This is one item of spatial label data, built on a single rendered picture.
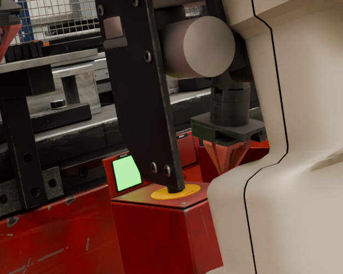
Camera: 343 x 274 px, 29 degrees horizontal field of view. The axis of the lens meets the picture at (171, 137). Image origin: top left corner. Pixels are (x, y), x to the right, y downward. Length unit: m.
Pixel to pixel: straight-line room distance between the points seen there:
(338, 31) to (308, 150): 0.08
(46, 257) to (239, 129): 0.39
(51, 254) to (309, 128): 0.71
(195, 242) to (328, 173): 0.45
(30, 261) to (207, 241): 0.32
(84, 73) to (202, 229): 0.49
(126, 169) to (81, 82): 0.32
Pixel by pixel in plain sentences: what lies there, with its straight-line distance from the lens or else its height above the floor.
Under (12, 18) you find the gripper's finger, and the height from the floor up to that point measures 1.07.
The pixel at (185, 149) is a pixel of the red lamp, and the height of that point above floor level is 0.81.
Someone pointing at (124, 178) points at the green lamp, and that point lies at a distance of 0.98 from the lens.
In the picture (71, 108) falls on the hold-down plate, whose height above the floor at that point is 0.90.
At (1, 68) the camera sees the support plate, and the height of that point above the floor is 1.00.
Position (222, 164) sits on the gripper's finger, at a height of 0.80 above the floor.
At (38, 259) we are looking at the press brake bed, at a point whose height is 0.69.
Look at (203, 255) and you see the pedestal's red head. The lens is 0.89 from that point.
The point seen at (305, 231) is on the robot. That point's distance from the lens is 0.44.
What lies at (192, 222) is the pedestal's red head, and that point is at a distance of 0.87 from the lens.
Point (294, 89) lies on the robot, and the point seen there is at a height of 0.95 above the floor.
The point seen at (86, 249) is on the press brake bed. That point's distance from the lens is 1.13.
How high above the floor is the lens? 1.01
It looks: 9 degrees down
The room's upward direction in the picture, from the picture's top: 10 degrees counter-clockwise
